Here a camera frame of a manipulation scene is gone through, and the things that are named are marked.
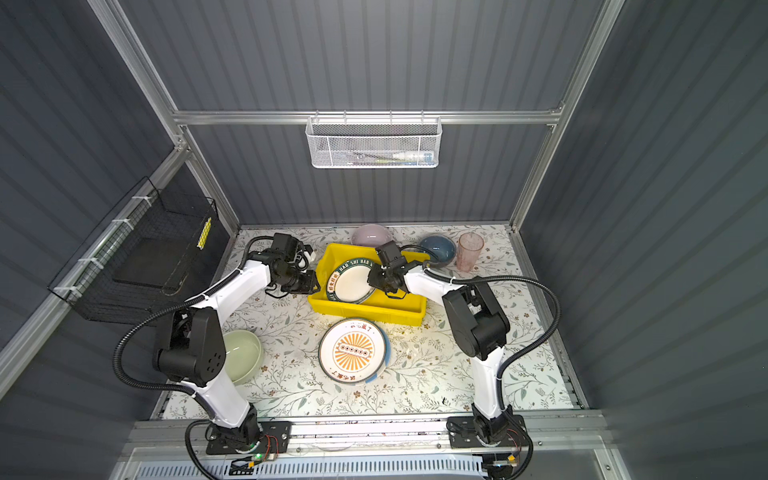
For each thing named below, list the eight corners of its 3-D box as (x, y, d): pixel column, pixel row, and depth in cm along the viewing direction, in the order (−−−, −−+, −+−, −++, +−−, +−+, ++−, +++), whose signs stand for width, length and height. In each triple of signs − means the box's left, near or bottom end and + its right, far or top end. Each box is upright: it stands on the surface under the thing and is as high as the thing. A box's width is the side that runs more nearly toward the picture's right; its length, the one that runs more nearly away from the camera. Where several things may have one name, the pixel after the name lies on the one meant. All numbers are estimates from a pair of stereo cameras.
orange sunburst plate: (316, 382, 83) (314, 379, 81) (325, 322, 95) (323, 318, 93) (385, 382, 83) (384, 379, 81) (385, 322, 95) (385, 318, 93)
